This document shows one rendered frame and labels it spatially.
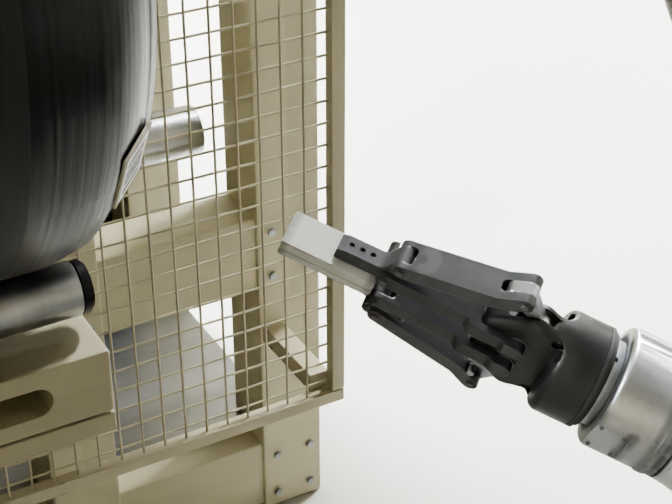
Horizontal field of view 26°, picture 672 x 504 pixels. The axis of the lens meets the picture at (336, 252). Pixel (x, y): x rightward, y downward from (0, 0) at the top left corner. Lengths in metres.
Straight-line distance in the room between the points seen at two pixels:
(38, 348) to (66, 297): 0.05
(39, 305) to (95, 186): 0.18
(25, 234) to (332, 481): 1.42
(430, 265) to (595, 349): 0.12
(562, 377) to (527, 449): 1.46
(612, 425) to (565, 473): 1.41
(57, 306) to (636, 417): 0.45
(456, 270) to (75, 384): 0.34
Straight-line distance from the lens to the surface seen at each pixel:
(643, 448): 1.00
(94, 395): 1.17
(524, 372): 1.02
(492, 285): 0.96
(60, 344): 1.16
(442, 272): 0.97
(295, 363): 2.02
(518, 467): 2.40
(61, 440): 1.18
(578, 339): 0.98
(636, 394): 0.98
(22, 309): 1.13
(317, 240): 0.99
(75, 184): 0.96
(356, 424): 2.46
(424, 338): 1.03
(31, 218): 0.98
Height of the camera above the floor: 1.52
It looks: 31 degrees down
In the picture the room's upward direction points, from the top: straight up
